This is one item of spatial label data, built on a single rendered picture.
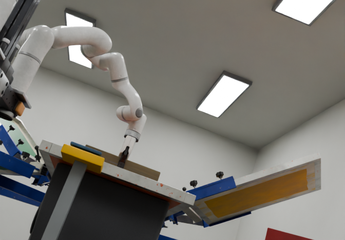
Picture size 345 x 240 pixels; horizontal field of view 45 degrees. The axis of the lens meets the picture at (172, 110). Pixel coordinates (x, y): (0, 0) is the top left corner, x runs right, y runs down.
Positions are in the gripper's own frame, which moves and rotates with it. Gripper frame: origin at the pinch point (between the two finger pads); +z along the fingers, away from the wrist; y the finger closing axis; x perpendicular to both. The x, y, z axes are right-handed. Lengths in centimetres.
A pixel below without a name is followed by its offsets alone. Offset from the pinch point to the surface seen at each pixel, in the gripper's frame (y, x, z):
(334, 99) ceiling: -191, 193, -192
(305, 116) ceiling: -253, 190, -192
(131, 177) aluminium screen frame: 50, 5, 12
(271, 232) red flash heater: -18, 87, 1
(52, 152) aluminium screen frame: 50, -24, 14
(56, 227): 69, -11, 37
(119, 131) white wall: -422, -21, -139
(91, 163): 73, -9, 17
